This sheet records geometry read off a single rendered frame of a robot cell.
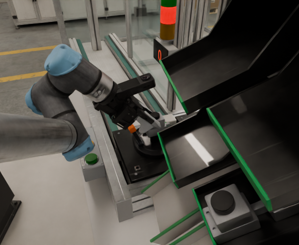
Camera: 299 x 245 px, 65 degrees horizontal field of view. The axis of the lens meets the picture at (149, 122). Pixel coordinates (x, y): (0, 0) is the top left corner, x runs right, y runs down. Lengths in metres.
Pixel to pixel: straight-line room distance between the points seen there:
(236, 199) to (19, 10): 5.74
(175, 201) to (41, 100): 0.40
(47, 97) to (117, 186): 0.31
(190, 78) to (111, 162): 0.49
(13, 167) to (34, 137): 0.61
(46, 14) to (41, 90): 5.29
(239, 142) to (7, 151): 0.30
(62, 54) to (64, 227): 0.50
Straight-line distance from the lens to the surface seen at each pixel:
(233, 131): 0.29
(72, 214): 0.82
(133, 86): 0.64
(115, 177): 0.75
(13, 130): 0.39
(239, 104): 0.31
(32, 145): 0.42
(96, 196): 0.83
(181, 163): 0.45
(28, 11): 5.88
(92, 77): 0.58
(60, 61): 0.55
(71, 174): 0.92
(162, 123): 0.74
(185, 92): 0.35
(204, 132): 0.48
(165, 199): 0.62
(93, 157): 0.79
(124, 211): 0.73
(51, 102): 0.61
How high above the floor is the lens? 1.53
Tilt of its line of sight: 38 degrees down
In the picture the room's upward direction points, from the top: straight up
